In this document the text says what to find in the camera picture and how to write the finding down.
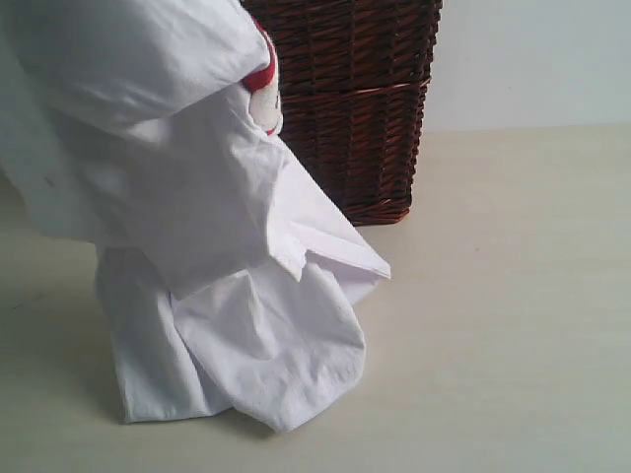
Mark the dark brown wicker basket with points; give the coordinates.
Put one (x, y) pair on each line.
(353, 80)

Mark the white t-shirt with red logo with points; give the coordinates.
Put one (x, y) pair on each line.
(228, 278)

